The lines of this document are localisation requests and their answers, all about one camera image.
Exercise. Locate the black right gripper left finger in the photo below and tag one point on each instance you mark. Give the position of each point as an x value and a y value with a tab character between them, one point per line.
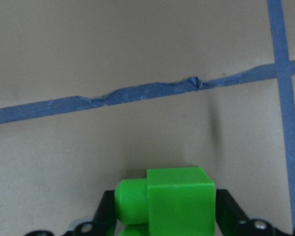
105	219

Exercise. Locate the green toy block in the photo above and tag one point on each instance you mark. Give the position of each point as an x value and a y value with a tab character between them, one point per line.
167	202

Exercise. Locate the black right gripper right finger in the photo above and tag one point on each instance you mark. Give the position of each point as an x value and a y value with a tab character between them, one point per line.
230	218

